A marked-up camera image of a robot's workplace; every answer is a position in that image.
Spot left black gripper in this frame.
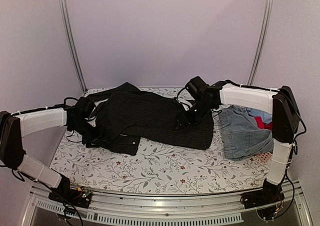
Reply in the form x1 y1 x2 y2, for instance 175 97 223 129
69 118 112 148

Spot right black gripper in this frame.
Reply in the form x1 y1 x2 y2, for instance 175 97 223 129
173 98 216 131

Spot black pinstriped shirt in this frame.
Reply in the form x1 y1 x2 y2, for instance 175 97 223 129
87 82 214 155

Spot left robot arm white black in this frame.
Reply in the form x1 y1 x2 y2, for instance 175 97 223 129
0 97 103 203

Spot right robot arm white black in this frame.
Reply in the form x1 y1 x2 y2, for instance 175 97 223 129
174 76 304 204

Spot pink perforated laundry basket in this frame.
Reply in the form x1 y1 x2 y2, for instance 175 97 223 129
254 152 273 163

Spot floral patterned table mat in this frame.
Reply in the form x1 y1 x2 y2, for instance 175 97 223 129
48 87 282 195

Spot light blue denim jeans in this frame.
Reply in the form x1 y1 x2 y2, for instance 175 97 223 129
218 105 274 161

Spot red garment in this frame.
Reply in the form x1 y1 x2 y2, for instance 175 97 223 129
254 116 273 131

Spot light blue shirt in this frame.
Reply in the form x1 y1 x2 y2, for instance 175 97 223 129
246 107 273 124

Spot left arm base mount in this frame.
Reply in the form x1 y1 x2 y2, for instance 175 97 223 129
48 187 92 209

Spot front aluminium rail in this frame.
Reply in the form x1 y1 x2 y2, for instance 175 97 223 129
21 180 316 226

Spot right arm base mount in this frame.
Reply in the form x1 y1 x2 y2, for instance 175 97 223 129
240 188 285 221

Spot left aluminium frame post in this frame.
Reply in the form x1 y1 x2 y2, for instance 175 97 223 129
58 0 88 93

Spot aluminium frame post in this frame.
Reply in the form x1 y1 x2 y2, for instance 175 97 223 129
247 0 273 86
58 0 88 93

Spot right aluminium frame post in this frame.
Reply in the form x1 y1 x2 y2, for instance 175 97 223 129
247 0 273 86

